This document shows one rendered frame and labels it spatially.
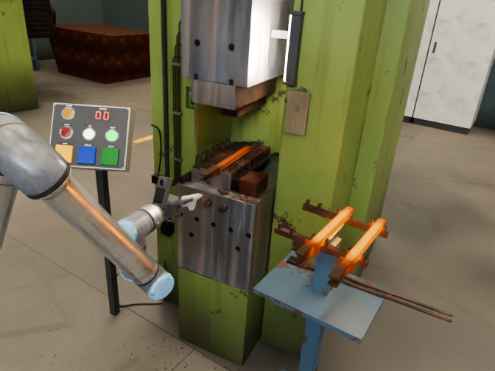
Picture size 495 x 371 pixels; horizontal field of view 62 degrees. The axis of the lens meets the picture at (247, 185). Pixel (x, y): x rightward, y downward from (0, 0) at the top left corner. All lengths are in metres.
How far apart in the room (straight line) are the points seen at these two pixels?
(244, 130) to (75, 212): 1.32
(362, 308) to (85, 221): 0.94
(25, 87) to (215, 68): 5.05
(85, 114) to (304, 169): 0.98
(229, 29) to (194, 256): 1.01
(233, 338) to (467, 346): 1.32
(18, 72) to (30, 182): 5.51
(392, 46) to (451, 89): 4.72
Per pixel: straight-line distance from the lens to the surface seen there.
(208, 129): 2.03
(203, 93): 1.71
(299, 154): 1.74
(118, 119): 1.93
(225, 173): 1.76
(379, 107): 2.07
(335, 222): 1.42
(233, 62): 1.62
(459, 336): 2.77
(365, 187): 2.20
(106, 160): 1.90
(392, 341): 2.57
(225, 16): 1.63
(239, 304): 1.99
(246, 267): 1.85
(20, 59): 6.47
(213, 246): 1.88
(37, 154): 1.00
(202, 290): 2.07
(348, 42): 1.61
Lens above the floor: 1.70
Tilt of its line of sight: 25 degrees down
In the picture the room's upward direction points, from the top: 4 degrees clockwise
